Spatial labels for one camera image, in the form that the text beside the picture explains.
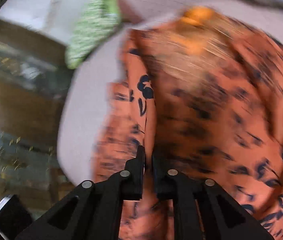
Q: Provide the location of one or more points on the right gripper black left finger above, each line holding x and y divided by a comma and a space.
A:
91, 210

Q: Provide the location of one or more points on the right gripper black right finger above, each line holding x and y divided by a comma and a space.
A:
202, 209

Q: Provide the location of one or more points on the green white patterned pillow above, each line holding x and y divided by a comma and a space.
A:
97, 22

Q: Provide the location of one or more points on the wooden glass-panel wardrobe door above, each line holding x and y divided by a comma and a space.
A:
34, 83

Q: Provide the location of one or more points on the pink quilted mattress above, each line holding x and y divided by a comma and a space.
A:
86, 106

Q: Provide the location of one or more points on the orange black floral blouse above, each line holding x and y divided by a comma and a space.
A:
207, 91

